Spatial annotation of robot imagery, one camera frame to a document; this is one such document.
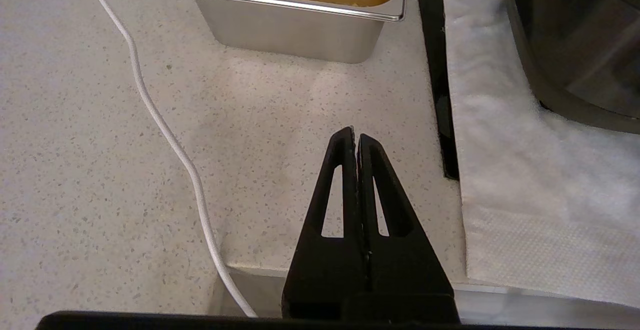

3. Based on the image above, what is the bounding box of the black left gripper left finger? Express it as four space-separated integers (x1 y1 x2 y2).
281 126 372 321

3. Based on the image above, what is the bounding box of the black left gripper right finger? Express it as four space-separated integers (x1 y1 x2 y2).
357 133 461 323

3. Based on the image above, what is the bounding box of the white towel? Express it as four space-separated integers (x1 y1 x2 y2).
439 0 640 308

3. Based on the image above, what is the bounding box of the long black strip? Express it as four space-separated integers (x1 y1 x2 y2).
414 0 460 181

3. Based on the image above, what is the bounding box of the stainless steel tray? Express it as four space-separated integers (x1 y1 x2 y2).
159 0 409 65

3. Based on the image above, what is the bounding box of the white power cable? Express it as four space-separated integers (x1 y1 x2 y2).
80 0 260 318

